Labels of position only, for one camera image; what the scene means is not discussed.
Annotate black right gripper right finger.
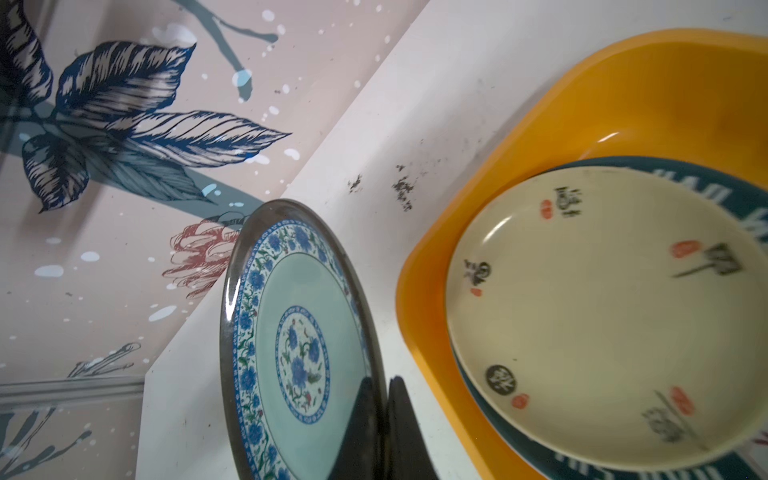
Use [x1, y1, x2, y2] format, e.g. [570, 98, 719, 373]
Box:
[387, 377, 438, 480]

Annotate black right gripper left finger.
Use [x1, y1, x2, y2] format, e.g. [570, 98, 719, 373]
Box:
[328, 377, 379, 480]

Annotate small teal patterned plate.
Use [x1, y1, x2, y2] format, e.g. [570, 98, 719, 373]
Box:
[219, 200, 386, 479]

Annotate yellow small plate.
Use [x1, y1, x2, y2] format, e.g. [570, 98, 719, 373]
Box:
[445, 167, 767, 471]

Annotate green lettered rim plate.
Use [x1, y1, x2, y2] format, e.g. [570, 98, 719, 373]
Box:
[459, 156, 767, 479]

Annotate yellow plastic bin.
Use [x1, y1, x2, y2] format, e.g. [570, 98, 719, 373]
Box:
[396, 29, 767, 479]

